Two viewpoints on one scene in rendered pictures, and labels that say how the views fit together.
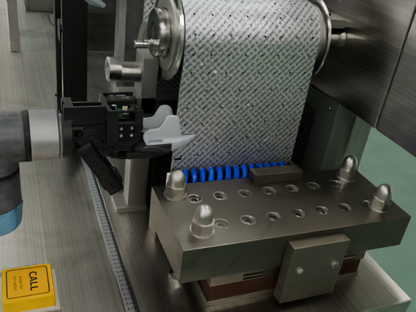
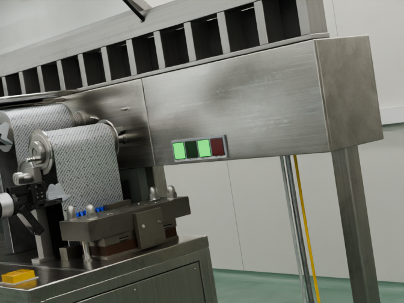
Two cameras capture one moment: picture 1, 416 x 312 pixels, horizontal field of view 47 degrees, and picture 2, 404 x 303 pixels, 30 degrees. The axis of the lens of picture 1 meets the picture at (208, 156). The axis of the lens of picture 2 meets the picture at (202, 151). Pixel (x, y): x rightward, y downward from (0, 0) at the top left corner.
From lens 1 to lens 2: 1.75 m
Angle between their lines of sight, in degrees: 30
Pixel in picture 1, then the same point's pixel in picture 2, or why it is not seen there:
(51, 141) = (9, 202)
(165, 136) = (57, 195)
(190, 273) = (94, 234)
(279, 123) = (109, 182)
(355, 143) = not seen: hidden behind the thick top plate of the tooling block
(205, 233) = (93, 216)
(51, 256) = not seen: hidden behind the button
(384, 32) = (139, 122)
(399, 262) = not seen: outside the picture
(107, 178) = (35, 224)
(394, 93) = (154, 145)
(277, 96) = (103, 168)
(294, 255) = (137, 217)
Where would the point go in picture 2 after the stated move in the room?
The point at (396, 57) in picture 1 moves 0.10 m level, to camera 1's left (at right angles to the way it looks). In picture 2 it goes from (148, 130) to (119, 134)
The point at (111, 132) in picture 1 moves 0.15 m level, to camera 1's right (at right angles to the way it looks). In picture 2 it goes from (33, 194) to (82, 186)
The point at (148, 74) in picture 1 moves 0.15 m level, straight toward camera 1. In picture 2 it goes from (36, 175) to (48, 175)
